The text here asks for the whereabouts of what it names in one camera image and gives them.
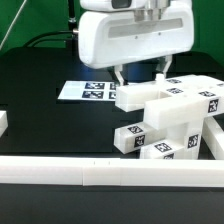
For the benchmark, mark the white left fence bar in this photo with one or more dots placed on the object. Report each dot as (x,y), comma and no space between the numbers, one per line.
(3,122)

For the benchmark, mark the white marker base sheet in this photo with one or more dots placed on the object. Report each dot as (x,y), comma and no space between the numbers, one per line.
(88,91)

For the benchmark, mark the white right fence bar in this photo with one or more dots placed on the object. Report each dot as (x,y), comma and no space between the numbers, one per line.
(214,137)

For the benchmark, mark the white chair seat part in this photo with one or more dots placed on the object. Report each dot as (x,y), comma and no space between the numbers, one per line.
(186,133)

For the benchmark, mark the white fence bar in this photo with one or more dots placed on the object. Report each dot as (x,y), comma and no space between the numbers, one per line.
(111,171)
(214,137)
(3,122)

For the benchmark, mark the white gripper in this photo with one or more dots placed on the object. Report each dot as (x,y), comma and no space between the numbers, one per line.
(117,32)

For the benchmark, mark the white chair back frame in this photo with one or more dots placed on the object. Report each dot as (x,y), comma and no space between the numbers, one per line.
(144,95)

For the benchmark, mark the black vertical pole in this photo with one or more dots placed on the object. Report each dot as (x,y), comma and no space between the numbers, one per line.
(71,11)

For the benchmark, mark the white front fence bar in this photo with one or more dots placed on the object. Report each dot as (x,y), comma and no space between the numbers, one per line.
(111,171)

